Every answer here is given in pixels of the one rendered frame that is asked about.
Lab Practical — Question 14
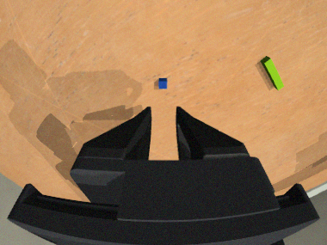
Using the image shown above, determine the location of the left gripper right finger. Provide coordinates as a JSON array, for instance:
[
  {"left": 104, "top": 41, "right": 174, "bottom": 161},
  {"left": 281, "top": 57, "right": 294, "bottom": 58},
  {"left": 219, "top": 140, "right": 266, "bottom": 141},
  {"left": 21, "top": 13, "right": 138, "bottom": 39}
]
[{"left": 176, "top": 107, "right": 250, "bottom": 160}]

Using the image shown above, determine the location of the small blue block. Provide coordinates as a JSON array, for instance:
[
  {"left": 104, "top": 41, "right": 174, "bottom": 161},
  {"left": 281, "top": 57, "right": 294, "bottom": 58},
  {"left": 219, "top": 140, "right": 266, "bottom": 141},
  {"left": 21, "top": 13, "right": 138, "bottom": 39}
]
[{"left": 158, "top": 78, "right": 167, "bottom": 89}]

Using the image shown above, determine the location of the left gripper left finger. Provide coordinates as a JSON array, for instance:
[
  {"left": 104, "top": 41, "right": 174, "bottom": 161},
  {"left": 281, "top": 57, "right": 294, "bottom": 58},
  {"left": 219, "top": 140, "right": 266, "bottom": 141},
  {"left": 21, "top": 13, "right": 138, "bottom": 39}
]
[{"left": 77, "top": 107, "right": 151, "bottom": 160}]

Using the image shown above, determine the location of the lime green rod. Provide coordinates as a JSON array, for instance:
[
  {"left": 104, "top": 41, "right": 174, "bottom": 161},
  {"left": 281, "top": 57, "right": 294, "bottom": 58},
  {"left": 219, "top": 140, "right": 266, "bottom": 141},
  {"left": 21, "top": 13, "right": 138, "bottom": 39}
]
[{"left": 261, "top": 56, "right": 284, "bottom": 90}]

